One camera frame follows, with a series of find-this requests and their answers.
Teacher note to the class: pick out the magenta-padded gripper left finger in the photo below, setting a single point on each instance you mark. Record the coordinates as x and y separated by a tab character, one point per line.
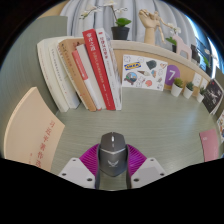
76	170

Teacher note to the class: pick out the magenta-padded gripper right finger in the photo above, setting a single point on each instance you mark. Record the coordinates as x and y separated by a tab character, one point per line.
148	170

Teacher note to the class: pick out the grey black computer mouse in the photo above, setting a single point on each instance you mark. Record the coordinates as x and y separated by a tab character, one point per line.
112	153

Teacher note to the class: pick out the pink mouse pad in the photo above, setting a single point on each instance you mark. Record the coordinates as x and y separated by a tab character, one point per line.
210	145

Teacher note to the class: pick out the beige paperback book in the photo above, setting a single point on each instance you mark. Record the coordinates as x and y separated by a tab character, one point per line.
30	130

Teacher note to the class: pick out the small plant in white pot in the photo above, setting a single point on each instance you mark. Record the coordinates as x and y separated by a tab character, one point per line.
176	90
188	92
200	97

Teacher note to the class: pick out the slim white red-spined book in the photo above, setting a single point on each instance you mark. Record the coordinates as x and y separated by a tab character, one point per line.
87	83

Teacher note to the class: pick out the thick white book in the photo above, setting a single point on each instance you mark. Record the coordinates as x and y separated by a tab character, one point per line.
53	76

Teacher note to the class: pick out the white sticker picture card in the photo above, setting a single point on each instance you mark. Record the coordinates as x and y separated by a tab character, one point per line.
145	72

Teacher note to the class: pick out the purple round number sign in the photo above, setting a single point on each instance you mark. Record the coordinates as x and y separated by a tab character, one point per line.
172	75

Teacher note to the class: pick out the black cover book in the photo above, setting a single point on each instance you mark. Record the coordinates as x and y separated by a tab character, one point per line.
213	96

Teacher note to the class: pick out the brown kraft book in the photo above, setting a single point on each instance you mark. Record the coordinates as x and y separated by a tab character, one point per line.
74	70

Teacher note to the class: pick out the red book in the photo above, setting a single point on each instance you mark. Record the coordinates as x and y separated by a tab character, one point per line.
98	70

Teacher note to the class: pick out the green desk partition panel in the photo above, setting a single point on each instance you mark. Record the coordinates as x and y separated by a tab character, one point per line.
23	66

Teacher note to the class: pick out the wooden desk shelf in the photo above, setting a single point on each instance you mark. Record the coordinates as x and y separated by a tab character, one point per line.
143	48

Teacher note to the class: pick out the white orchid in black pot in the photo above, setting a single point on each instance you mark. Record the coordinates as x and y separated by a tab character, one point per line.
120	32
206	61

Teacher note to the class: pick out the black wooden horse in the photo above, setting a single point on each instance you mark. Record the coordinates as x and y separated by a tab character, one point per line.
195	53

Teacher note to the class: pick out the pink wooden horse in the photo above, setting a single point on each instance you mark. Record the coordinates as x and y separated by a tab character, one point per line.
182	46

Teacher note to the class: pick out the white orchid flowers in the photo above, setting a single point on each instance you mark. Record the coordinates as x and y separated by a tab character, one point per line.
173	31

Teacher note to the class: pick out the wooden hand model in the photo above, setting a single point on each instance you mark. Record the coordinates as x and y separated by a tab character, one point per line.
150	25

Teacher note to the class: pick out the grey curtain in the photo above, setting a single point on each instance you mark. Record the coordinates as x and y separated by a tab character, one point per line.
100	13

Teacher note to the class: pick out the white wall socket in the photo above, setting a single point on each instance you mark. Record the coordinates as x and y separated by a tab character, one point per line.
204	83
197	80

